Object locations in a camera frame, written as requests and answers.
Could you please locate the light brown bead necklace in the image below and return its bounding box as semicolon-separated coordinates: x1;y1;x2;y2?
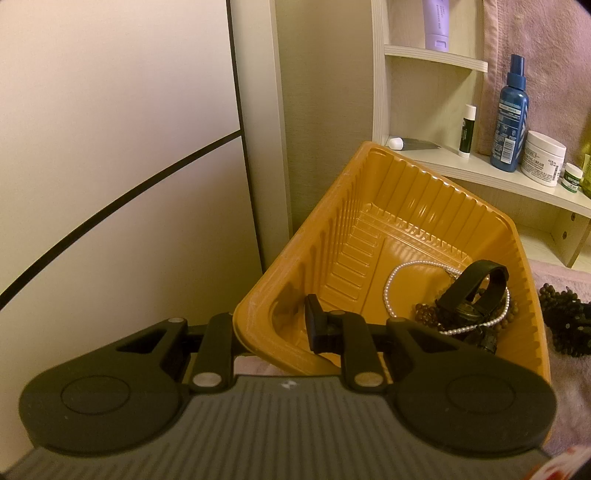
413;285;516;334

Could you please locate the cream wooden shelf unit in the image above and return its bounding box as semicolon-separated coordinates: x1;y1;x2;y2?
370;0;591;269

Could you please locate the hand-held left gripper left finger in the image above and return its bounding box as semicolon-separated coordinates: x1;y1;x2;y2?
115;312;241;394

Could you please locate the blue spray bottle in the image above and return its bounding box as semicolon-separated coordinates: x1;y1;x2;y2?
490;54;530;173

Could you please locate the purple cosmetic tube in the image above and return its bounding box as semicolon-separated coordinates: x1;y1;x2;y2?
422;0;452;51

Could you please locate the small green label jar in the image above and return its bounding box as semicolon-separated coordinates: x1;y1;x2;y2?
560;162;585;192

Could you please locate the orange plastic tray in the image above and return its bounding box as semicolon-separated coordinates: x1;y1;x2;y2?
232;141;553;385

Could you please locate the black strap wristwatch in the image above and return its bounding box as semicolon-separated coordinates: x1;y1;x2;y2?
436;259;509;325

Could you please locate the black tube with white cap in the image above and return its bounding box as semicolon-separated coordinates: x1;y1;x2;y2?
388;137;442;151

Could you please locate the white cream jar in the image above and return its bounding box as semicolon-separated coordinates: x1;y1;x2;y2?
521;130;568;187

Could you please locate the pink hanging towel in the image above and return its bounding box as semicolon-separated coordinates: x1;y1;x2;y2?
476;0;591;158

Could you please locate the pink fluffy blanket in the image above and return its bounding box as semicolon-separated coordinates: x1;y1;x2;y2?
526;257;591;462

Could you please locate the red and white printed object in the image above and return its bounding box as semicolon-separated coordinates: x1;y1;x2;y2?
538;442;591;480

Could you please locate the white lip balm stick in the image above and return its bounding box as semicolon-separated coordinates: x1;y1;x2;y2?
459;104;477;159

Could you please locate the white pearl necklace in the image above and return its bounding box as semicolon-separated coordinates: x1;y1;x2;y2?
383;260;511;336

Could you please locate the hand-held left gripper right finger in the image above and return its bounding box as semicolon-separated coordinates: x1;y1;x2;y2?
304;293;465;394

